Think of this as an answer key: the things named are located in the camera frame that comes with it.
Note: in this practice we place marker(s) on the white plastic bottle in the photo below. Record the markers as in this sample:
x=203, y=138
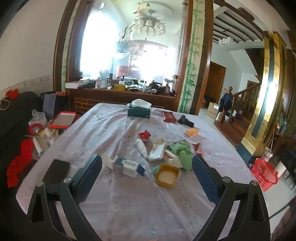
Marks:
x=141, y=146

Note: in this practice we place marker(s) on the white printed tablecloth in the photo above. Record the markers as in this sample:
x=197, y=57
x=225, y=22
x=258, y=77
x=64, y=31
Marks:
x=120, y=208

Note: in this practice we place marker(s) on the white plastic packet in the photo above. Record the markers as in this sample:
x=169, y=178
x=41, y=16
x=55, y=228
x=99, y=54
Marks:
x=156, y=153

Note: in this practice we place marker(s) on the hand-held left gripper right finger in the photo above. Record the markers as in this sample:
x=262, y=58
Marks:
x=204, y=179

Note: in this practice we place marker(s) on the yellow round container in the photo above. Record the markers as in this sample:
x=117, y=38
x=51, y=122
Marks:
x=166, y=177

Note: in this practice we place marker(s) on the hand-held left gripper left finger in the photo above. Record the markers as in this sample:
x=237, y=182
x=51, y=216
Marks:
x=87, y=178

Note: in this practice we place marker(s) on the dark green tissue box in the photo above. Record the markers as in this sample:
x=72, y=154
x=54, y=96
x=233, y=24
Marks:
x=138, y=112

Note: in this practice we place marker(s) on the white and red box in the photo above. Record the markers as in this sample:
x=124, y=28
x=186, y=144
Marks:
x=172, y=160

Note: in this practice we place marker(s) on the red bag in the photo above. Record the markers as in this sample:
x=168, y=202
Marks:
x=11, y=94

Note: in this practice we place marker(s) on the red cloth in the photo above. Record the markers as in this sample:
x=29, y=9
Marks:
x=16, y=166

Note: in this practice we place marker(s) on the white bucket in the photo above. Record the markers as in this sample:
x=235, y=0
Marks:
x=267, y=155

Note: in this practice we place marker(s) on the black toy gun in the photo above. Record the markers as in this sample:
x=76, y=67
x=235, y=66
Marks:
x=186, y=121

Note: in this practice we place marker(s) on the orange and white small box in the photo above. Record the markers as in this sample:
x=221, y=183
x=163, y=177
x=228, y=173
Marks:
x=192, y=132

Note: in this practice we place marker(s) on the chandelier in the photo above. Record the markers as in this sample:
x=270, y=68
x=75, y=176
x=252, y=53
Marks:
x=148, y=24

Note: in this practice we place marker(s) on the dark jacket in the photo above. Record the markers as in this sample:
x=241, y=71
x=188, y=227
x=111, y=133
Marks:
x=225, y=102

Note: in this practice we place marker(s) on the wooden door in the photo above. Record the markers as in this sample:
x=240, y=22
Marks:
x=216, y=81

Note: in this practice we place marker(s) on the black phone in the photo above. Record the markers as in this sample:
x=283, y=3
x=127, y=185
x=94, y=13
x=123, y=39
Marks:
x=57, y=169

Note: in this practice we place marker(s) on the white plastic bag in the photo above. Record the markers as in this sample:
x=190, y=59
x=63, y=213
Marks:
x=38, y=115

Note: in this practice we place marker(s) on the small ceiling lamp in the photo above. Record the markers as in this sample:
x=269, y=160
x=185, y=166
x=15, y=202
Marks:
x=225, y=41

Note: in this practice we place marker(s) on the red plastic basket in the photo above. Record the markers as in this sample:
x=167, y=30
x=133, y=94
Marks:
x=261, y=176

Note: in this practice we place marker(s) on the dark red flat packet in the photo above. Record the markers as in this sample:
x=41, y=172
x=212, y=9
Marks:
x=170, y=116

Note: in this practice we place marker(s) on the wooden stair banister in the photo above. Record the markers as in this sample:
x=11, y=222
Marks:
x=245, y=91

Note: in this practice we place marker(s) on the blue and white carton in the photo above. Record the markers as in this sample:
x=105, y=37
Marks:
x=127, y=165

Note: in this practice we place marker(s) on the small teal item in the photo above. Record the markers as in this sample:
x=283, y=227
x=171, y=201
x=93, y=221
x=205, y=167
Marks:
x=156, y=169

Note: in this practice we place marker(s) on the green cloth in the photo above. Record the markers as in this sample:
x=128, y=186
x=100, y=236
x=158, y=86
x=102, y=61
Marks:
x=182, y=153

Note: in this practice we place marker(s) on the dark paper bag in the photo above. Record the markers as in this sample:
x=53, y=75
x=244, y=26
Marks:
x=52, y=104

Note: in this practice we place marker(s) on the red tray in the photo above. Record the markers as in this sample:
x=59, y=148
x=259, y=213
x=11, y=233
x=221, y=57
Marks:
x=62, y=119

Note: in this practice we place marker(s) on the cardboard box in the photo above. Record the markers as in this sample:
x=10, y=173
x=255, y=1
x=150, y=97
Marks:
x=213, y=110

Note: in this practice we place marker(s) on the small red wrapper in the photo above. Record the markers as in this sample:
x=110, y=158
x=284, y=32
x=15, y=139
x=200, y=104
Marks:
x=197, y=148

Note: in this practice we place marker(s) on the small red ornament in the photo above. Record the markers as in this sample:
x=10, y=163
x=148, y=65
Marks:
x=145, y=135

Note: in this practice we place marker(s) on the black sofa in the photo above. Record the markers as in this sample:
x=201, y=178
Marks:
x=20, y=109

